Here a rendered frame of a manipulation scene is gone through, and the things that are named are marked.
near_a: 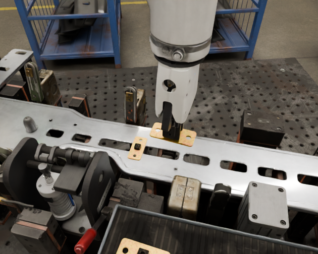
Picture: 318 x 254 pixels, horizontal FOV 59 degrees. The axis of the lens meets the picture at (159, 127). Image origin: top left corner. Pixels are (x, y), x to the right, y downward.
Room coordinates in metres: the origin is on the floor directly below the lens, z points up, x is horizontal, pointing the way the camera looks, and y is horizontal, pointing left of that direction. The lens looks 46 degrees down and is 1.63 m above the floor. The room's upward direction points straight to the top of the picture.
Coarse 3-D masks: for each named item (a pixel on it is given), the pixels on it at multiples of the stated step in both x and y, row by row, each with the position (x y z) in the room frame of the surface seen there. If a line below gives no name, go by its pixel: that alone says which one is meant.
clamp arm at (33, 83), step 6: (24, 66) 0.78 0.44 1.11; (30, 66) 0.78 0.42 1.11; (36, 66) 0.79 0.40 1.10; (30, 72) 0.77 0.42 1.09; (36, 72) 0.78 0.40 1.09; (30, 78) 0.77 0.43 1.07; (36, 78) 0.77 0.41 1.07; (30, 84) 0.77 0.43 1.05; (36, 84) 0.76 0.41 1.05; (30, 90) 0.76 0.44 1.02; (36, 90) 0.76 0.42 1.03; (36, 96) 0.76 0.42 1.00; (42, 96) 0.77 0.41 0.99
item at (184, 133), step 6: (156, 126) 0.38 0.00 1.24; (150, 132) 0.36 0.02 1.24; (156, 132) 0.37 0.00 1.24; (162, 132) 0.37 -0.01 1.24; (180, 132) 0.37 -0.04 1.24; (186, 132) 0.37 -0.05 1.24; (192, 132) 0.37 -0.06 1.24; (156, 138) 0.35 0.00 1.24; (162, 138) 0.35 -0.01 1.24; (168, 138) 0.35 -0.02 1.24; (180, 138) 0.35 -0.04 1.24; (192, 138) 0.35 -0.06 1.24; (180, 144) 0.34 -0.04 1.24; (186, 144) 0.34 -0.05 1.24; (192, 144) 0.34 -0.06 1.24
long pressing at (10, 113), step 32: (0, 128) 0.61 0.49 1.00; (64, 128) 0.61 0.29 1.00; (96, 128) 0.61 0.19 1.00; (128, 128) 0.61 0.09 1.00; (128, 160) 0.48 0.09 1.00; (160, 160) 0.48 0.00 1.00; (224, 160) 0.48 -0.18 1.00; (256, 160) 0.48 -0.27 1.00; (288, 160) 0.48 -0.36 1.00; (288, 192) 0.38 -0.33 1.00
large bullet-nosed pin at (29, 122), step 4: (28, 116) 0.61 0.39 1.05; (24, 120) 0.60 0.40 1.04; (28, 120) 0.60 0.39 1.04; (32, 120) 0.60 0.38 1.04; (24, 124) 0.59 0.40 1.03; (28, 124) 0.59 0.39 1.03; (32, 124) 0.60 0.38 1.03; (28, 128) 0.59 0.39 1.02; (32, 128) 0.59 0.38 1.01; (36, 128) 0.60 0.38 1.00; (28, 132) 0.59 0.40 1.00; (32, 132) 0.59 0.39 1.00
